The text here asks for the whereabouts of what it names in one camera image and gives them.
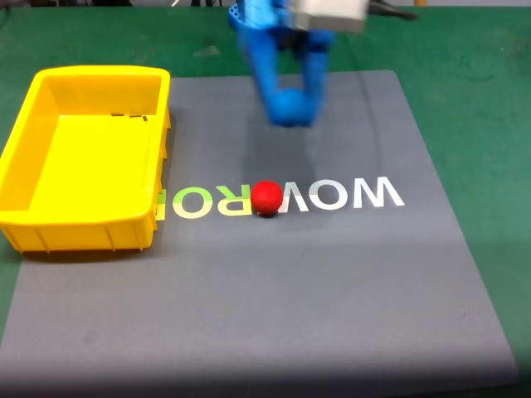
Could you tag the wooden furniture leg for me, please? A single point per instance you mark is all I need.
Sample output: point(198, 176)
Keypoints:
point(420, 3)

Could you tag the red ball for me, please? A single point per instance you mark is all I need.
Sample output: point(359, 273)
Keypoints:
point(266, 197)

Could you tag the yellow plastic bin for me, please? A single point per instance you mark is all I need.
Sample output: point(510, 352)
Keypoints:
point(95, 166)

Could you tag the green table mat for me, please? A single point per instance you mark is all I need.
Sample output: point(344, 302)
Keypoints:
point(477, 83)

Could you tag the grey mat with WOWROBO print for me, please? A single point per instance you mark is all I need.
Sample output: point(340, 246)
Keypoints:
point(290, 290)

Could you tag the silver camera box blue mount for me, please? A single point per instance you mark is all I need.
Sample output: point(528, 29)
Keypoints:
point(332, 14)

